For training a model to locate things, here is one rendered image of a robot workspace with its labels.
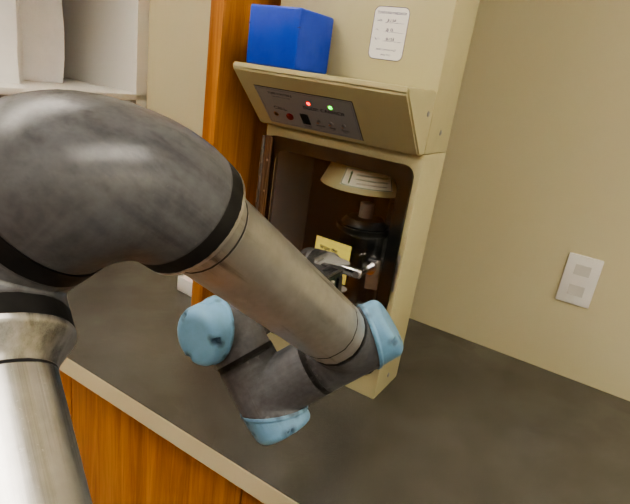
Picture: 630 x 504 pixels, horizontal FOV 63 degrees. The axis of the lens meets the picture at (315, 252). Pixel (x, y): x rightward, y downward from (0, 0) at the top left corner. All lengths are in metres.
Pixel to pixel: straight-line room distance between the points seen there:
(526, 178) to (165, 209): 1.03
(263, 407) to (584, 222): 0.86
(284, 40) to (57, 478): 0.70
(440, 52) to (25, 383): 0.72
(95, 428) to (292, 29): 0.84
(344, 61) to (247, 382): 0.56
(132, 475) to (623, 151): 1.17
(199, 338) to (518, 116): 0.89
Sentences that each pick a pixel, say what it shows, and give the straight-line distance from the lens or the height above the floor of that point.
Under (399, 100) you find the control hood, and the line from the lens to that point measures 0.77.
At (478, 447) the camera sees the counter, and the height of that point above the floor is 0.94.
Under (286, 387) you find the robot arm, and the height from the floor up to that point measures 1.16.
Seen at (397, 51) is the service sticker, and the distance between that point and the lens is 0.89.
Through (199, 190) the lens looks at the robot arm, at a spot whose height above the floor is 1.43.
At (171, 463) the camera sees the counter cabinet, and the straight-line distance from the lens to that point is 1.03.
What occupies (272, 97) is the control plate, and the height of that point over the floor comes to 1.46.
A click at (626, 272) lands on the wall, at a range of 1.28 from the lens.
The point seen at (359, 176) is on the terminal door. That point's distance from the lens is 0.90.
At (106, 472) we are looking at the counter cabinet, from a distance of 1.21.
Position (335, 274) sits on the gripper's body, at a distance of 0.78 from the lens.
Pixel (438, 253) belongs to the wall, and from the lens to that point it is 1.34.
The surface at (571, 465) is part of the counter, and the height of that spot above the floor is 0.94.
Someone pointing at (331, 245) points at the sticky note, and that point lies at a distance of 0.95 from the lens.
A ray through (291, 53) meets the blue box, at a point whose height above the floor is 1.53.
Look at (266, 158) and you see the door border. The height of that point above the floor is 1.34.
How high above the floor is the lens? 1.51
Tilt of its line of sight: 19 degrees down
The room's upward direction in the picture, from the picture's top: 8 degrees clockwise
